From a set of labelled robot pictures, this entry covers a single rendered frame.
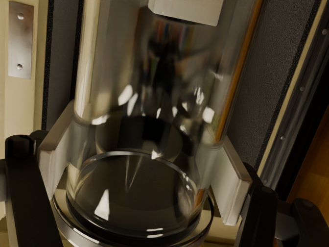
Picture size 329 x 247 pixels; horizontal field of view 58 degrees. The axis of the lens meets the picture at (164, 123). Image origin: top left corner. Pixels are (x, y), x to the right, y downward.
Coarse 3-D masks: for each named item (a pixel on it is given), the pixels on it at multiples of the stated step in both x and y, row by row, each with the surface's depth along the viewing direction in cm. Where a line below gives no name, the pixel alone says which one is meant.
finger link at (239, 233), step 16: (256, 192) 14; (272, 192) 14; (256, 208) 13; (272, 208) 13; (240, 224) 15; (256, 224) 12; (272, 224) 12; (240, 240) 11; (256, 240) 11; (272, 240) 11
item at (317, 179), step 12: (324, 120) 28; (324, 132) 28; (312, 144) 29; (324, 144) 28; (312, 156) 29; (324, 156) 28; (312, 168) 29; (324, 168) 27; (300, 180) 30; (312, 180) 29; (324, 180) 27; (300, 192) 30; (312, 192) 29; (324, 192) 27; (324, 204) 27; (324, 216) 27; (276, 240) 33
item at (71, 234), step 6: (54, 210) 17; (54, 216) 17; (60, 222) 17; (60, 228) 17; (66, 228) 16; (66, 234) 16; (72, 234) 16; (78, 234) 16; (204, 234) 18; (72, 240) 16; (78, 240) 16; (84, 240) 16; (198, 240) 17; (78, 246) 16; (84, 246) 16; (90, 246) 16; (96, 246) 15; (102, 246) 15; (192, 246) 17; (198, 246) 18
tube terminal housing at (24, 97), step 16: (16, 0) 27; (32, 0) 27; (320, 16) 29; (32, 48) 29; (304, 48) 30; (32, 64) 29; (16, 80) 30; (32, 80) 30; (16, 96) 31; (32, 96) 31; (288, 96) 32; (16, 112) 31; (32, 112) 31; (16, 128) 32; (32, 128) 32; (224, 224) 38; (208, 240) 39; (224, 240) 39
